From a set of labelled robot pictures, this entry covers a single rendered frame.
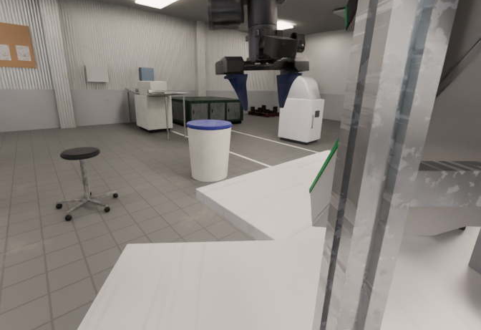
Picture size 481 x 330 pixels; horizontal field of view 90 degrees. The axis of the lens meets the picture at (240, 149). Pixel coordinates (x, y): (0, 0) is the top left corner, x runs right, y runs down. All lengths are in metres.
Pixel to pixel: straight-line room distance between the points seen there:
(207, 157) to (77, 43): 5.24
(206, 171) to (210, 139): 0.40
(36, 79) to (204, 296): 6.98
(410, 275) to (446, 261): 0.09
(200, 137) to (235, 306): 2.45
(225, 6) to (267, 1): 0.08
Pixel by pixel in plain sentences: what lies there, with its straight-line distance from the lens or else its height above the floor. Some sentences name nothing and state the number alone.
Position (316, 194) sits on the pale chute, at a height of 1.03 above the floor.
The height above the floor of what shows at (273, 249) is 0.86.
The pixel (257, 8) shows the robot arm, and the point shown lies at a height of 1.27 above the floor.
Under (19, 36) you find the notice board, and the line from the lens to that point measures 7.22.
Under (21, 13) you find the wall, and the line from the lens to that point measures 7.31.
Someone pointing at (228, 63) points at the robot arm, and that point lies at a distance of 0.45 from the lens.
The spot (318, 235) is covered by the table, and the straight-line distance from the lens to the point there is 0.52.
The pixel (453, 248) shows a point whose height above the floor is 0.86.
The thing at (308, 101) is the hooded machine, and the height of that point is 0.87.
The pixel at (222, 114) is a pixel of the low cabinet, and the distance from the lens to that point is 6.75.
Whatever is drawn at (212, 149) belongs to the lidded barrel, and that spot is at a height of 0.40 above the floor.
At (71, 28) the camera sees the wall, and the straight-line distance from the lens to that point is 7.36.
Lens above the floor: 1.14
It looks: 15 degrees down
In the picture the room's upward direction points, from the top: 2 degrees clockwise
